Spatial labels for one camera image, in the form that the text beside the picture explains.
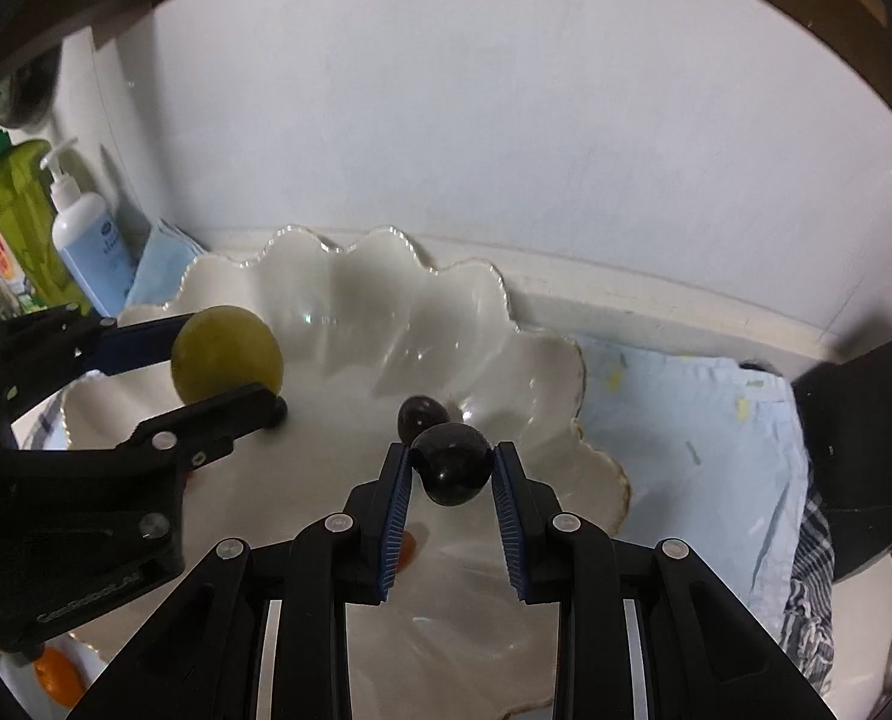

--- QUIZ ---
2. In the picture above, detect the oval dark red grape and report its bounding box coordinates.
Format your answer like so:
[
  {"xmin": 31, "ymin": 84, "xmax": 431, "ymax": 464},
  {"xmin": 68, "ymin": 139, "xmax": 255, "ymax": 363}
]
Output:
[{"xmin": 396, "ymin": 395, "xmax": 451, "ymax": 442}]

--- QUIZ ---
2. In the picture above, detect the dark purple plum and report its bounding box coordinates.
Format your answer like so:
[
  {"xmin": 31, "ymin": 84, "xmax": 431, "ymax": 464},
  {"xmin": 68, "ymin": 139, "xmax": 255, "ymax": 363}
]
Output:
[{"xmin": 412, "ymin": 424, "xmax": 492, "ymax": 507}]

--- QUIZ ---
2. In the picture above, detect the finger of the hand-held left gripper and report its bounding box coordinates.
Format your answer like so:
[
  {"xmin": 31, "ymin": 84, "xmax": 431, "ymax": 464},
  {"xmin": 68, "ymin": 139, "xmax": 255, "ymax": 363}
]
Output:
[
  {"xmin": 0, "ymin": 305, "xmax": 192, "ymax": 458},
  {"xmin": 125, "ymin": 382, "xmax": 289, "ymax": 477}
]

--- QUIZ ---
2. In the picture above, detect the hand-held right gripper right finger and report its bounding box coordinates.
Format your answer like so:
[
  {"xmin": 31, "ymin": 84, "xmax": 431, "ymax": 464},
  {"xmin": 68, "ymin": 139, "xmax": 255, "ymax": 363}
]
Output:
[{"xmin": 491, "ymin": 441, "xmax": 830, "ymax": 720}]

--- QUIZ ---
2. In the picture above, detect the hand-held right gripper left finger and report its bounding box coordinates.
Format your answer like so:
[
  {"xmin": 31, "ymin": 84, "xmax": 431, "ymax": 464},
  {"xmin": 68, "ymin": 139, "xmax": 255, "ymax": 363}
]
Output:
[{"xmin": 63, "ymin": 442, "xmax": 417, "ymax": 720}]

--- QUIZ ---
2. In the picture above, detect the green dish soap bottle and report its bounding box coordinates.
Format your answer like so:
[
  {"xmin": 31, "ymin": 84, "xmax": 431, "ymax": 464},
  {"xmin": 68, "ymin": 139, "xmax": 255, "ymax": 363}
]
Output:
[{"xmin": 0, "ymin": 90, "xmax": 91, "ymax": 316}]

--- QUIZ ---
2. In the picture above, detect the white scalloped ceramic bowl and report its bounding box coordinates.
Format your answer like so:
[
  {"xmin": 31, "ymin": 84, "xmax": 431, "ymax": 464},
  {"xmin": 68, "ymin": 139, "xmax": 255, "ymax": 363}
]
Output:
[{"xmin": 56, "ymin": 223, "xmax": 631, "ymax": 720}]

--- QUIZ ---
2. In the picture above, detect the light blue pump bottle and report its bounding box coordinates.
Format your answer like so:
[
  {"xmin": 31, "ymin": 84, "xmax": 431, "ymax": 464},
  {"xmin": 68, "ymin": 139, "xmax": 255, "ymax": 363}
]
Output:
[{"xmin": 41, "ymin": 136, "xmax": 136, "ymax": 316}]

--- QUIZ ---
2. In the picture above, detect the light blue patterned cloth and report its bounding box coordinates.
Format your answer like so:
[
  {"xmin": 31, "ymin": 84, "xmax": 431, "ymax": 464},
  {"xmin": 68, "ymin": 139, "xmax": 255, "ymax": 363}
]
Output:
[{"xmin": 125, "ymin": 219, "xmax": 815, "ymax": 620}]

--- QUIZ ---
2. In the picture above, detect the dark plaid fringed cloth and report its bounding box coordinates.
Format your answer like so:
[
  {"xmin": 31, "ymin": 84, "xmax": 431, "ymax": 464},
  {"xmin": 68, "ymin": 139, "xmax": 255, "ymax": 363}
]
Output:
[{"xmin": 29, "ymin": 390, "xmax": 837, "ymax": 695}]

